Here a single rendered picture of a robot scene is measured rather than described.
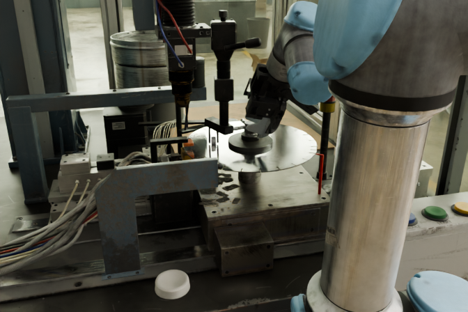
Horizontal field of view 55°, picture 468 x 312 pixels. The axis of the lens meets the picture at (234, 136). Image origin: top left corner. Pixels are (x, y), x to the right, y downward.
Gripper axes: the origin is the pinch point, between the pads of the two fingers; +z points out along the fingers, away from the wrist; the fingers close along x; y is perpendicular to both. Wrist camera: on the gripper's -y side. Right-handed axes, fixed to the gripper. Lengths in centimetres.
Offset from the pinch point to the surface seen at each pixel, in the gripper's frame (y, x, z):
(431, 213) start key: -28.4, 26.3, -12.3
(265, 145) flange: -1.0, 2.1, 1.8
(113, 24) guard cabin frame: 42, -94, 49
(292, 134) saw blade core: -10.4, -5.6, 5.2
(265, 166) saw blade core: 1.1, 11.0, -1.8
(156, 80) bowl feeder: 23, -52, 38
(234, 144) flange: 6.2, 1.2, 4.0
